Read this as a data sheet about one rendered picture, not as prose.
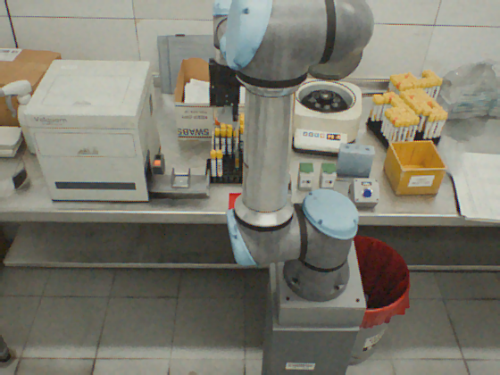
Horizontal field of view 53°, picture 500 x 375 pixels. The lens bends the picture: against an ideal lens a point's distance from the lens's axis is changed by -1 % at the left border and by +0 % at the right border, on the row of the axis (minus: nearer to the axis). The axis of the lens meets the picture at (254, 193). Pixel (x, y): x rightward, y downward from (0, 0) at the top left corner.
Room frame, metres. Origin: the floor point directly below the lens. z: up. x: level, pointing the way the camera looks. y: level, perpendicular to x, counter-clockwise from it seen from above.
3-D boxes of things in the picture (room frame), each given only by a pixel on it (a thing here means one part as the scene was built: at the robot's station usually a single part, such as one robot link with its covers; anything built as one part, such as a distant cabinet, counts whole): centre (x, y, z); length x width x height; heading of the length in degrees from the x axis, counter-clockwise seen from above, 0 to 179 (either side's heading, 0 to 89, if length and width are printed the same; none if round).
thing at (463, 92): (1.61, -0.75, 0.97); 0.26 x 0.17 x 0.19; 106
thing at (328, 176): (1.13, -0.21, 0.91); 0.05 x 0.04 x 0.07; 2
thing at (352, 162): (1.19, -0.30, 0.92); 0.10 x 0.07 x 0.10; 84
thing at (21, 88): (1.25, 0.69, 1.00); 0.09 x 0.08 x 0.24; 2
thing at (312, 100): (1.44, -0.22, 0.97); 0.15 x 0.15 x 0.07
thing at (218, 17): (1.17, 0.08, 1.35); 0.09 x 0.08 x 0.11; 13
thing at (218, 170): (1.17, 0.06, 0.93); 0.17 x 0.09 x 0.11; 93
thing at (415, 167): (1.17, -0.47, 0.93); 0.13 x 0.13 x 0.10; 7
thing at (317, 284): (0.73, -0.15, 1.00); 0.15 x 0.15 x 0.10
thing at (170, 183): (1.08, 0.23, 0.92); 0.21 x 0.07 x 0.05; 92
